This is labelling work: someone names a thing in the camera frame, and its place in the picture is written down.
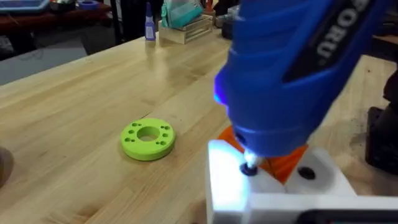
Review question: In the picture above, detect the white orange left gripper right finger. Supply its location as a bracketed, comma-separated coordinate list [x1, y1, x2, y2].
[269, 144, 357, 196]

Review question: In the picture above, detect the white orange left gripper left finger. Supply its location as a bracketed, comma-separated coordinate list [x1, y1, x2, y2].
[206, 125, 285, 224]

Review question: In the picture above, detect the blue electric screwdriver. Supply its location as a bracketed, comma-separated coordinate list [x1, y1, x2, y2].
[213, 0, 391, 169]

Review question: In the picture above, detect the green disc with holes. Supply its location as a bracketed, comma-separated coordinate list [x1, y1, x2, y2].
[119, 118, 177, 162]

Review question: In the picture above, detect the grey and black tool heap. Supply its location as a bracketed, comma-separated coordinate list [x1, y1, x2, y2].
[214, 5, 234, 40]

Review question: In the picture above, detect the wooden crate with teal packs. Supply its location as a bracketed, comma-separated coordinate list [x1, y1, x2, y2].
[157, 0, 214, 45]

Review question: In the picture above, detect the glue bottle with blue cap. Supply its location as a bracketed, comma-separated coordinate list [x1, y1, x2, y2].
[144, 1, 157, 42]

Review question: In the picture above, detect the brown rounded object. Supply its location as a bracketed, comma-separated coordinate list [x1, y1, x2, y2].
[0, 146, 15, 189]

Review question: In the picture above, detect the blue tape roll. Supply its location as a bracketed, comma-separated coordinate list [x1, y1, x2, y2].
[77, 0, 101, 11]

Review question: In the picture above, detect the red-brown workbench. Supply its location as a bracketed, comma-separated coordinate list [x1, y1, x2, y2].
[0, 3, 113, 34]

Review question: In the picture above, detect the blue tray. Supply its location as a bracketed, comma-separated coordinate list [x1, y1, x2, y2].
[0, 0, 50, 13]

